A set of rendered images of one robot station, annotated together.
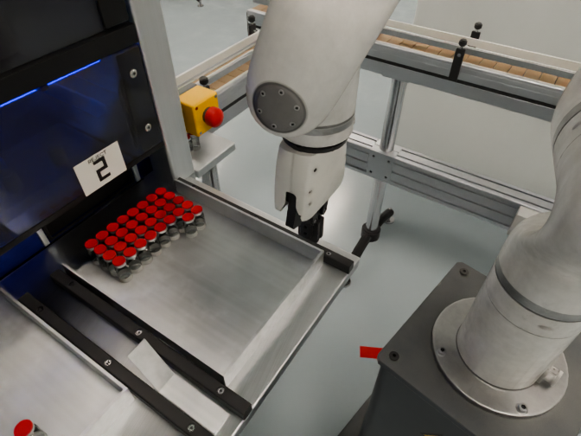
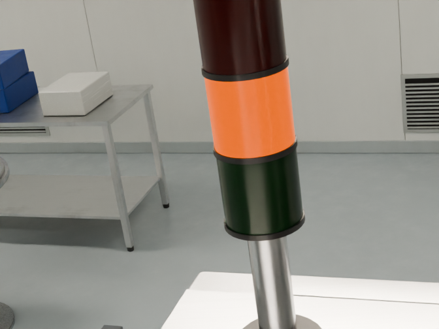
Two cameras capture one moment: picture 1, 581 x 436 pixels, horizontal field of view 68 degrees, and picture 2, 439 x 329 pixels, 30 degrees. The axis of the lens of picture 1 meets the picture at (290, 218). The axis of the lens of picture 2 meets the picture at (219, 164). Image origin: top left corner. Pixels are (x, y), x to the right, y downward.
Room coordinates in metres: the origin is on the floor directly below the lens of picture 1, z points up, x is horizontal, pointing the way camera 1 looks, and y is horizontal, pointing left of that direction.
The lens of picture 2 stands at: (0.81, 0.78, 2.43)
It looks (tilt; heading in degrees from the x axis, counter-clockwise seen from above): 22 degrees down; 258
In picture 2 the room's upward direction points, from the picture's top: 8 degrees counter-clockwise
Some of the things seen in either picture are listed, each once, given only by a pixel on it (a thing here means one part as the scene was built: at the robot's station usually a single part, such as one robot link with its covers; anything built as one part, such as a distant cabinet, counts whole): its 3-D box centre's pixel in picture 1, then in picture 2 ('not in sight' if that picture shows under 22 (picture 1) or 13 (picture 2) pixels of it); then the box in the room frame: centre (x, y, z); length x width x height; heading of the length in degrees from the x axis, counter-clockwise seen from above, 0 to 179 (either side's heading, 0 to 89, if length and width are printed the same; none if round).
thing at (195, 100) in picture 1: (195, 109); not in sight; (0.78, 0.19, 1.00); 0.08 x 0.07 x 0.07; 56
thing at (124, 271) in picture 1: (157, 239); not in sight; (0.50, 0.23, 0.90); 0.18 x 0.02 x 0.05; 146
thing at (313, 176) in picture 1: (313, 163); not in sight; (0.41, -0.03, 1.14); 0.10 x 0.08 x 0.11; 146
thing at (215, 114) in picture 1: (212, 116); not in sight; (0.76, 0.16, 0.99); 0.04 x 0.04 x 0.04; 56
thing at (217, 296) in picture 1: (196, 264); not in sight; (0.46, 0.16, 0.90); 0.34 x 0.26 x 0.04; 56
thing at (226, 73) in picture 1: (233, 72); not in sight; (1.10, 0.15, 0.92); 0.69 x 0.16 x 0.16; 146
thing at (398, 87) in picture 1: (382, 168); not in sight; (1.27, -0.34, 0.46); 0.09 x 0.09 x 0.77; 56
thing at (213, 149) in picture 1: (194, 149); not in sight; (0.82, 0.22, 0.87); 0.14 x 0.13 x 0.02; 56
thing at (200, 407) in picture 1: (178, 385); not in sight; (0.24, 0.15, 0.91); 0.14 x 0.03 x 0.06; 57
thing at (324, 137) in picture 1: (316, 118); not in sight; (0.42, -0.03, 1.20); 0.09 x 0.08 x 0.03; 146
